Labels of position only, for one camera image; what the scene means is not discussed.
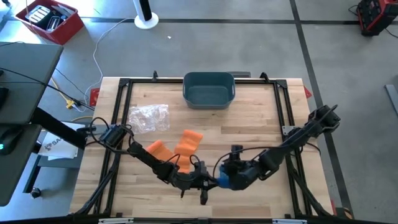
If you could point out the white edge bracket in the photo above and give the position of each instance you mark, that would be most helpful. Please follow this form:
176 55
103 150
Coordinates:
289 221
115 221

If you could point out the red and black equipment case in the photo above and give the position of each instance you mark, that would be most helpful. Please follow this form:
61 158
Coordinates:
373 15

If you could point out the black desk support beam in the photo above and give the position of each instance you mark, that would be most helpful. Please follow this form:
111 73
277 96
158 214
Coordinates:
56 126

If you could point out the blue elastic bandage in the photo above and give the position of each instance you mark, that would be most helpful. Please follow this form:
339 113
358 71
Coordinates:
224 182

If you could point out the black caster wheel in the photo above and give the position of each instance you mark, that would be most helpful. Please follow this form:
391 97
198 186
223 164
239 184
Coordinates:
35 193

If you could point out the black computer mouse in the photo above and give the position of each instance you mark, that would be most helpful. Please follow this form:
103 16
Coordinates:
11 140

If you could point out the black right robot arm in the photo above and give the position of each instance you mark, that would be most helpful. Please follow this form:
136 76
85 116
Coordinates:
298 137

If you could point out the red plastic crate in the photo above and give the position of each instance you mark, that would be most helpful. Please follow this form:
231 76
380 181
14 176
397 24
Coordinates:
66 31

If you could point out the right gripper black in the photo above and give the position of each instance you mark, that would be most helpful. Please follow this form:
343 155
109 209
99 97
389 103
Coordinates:
244 174

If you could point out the silver mounting plate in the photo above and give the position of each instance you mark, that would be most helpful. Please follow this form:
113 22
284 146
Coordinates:
287 129

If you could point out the clear plastic bag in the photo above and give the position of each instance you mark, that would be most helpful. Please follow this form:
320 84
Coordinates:
149 118

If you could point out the white ribbed device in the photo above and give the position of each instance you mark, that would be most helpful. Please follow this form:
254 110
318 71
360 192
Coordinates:
38 14

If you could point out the white printed papers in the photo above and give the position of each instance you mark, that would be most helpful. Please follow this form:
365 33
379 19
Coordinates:
59 146

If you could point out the orange elastic bandage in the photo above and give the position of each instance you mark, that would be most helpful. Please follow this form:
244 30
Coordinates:
189 140

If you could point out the grey desk foot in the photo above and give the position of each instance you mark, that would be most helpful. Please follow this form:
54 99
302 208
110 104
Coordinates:
62 163

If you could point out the grey metal bar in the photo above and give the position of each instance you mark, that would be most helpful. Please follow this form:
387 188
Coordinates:
392 96

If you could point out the black aluminium table frame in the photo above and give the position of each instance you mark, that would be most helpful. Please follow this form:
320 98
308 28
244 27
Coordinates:
161 81

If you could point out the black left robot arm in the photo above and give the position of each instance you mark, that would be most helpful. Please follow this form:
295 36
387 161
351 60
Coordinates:
149 157

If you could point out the dark grey desk panel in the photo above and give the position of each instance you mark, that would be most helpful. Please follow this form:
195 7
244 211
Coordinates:
15 180

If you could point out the white pedestal tower fan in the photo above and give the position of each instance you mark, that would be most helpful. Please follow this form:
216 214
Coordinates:
146 22

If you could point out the grey desk top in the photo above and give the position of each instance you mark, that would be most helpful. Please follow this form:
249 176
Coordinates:
31 56

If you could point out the dark teal plastic bin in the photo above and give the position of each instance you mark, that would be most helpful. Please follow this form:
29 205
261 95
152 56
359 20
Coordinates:
208 93

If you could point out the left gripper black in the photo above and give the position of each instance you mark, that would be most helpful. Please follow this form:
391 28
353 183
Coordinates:
196 182

